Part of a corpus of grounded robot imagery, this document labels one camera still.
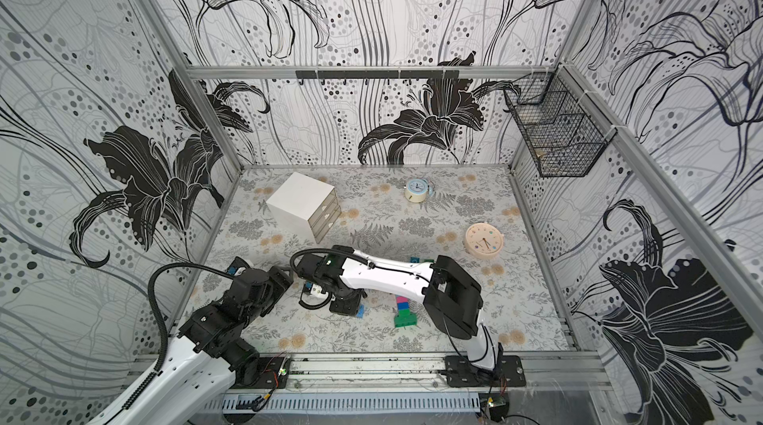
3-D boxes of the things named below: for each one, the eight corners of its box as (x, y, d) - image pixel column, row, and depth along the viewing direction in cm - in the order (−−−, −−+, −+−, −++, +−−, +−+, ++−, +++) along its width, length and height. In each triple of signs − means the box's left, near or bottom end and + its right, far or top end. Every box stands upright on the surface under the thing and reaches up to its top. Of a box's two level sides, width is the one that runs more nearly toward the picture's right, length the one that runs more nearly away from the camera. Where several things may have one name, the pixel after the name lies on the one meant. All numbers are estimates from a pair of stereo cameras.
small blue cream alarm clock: (412, 206, 109) (413, 198, 105) (401, 192, 113) (401, 184, 109) (432, 196, 112) (433, 188, 108) (420, 183, 116) (421, 175, 112)
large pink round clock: (468, 258, 95) (470, 253, 92) (462, 228, 103) (464, 222, 100) (505, 258, 95) (508, 253, 92) (496, 228, 103) (499, 222, 100)
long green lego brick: (394, 327, 82) (394, 324, 80) (394, 312, 84) (394, 309, 82) (417, 327, 82) (418, 323, 80) (416, 312, 84) (417, 309, 82)
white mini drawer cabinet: (278, 229, 103) (264, 203, 91) (304, 198, 112) (294, 171, 100) (316, 246, 98) (306, 222, 87) (341, 213, 107) (335, 187, 96)
